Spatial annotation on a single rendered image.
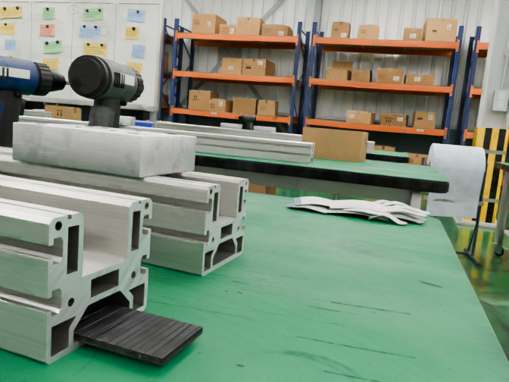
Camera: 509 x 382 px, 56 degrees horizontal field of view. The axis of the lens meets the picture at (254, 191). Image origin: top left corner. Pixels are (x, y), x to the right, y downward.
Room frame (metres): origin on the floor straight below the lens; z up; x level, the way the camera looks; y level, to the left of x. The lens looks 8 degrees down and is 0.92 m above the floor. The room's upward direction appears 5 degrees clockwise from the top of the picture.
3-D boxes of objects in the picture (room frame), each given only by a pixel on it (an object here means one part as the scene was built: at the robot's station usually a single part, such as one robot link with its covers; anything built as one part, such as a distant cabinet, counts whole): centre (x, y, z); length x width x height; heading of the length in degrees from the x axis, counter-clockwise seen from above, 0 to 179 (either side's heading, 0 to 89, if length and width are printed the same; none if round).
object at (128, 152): (0.53, 0.17, 0.87); 0.16 x 0.11 x 0.07; 70
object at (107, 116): (0.76, 0.23, 0.89); 0.20 x 0.08 x 0.22; 171
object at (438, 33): (9.95, -2.33, 1.59); 2.83 x 0.98 x 3.17; 74
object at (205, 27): (10.77, 0.56, 1.58); 2.83 x 0.98 x 3.15; 74
